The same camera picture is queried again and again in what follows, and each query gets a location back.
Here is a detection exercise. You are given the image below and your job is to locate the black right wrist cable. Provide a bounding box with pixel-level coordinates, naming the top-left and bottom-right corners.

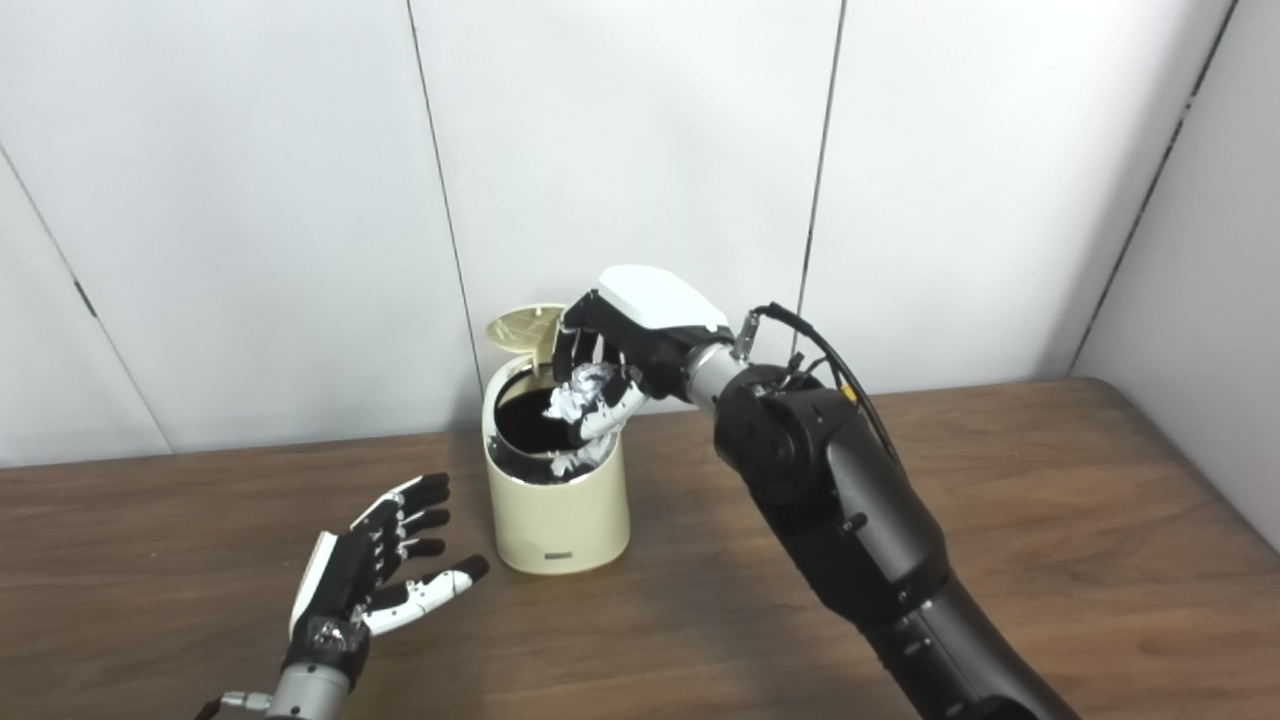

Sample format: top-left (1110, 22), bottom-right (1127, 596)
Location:
top-left (735, 303), bottom-right (906, 471)

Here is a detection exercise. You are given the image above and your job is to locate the cream round bin lid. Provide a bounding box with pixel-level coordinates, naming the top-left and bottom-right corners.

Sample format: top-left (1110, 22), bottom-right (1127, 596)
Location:
top-left (486, 304), bottom-right (567, 376)

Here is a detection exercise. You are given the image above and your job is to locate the cream-colored desktop trash bin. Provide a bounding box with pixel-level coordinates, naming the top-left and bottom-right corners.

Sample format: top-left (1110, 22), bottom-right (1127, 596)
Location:
top-left (481, 350), bottom-right (632, 577)

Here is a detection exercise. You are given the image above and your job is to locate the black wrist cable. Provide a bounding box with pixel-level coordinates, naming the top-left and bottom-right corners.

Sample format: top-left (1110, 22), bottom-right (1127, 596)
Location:
top-left (195, 690), bottom-right (273, 720)
top-left (735, 303), bottom-right (906, 471)

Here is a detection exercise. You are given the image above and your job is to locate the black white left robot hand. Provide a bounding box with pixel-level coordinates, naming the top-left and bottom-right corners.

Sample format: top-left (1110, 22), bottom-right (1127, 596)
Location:
top-left (283, 473), bottom-right (491, 686)

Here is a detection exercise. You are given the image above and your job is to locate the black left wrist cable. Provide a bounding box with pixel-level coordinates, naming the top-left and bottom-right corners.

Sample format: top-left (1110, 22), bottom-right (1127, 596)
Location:
top-left (195, 690), bottom-right (273, 720)

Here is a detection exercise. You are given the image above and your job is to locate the white paper ball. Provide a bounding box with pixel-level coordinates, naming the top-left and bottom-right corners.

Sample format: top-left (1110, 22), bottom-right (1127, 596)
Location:
top-left (543, 362), bottom-right (619, 421)

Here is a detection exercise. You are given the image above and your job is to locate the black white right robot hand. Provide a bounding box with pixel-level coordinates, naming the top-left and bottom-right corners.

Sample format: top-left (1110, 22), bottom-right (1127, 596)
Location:
top-left (552, 264), bottom-right (736, 441)

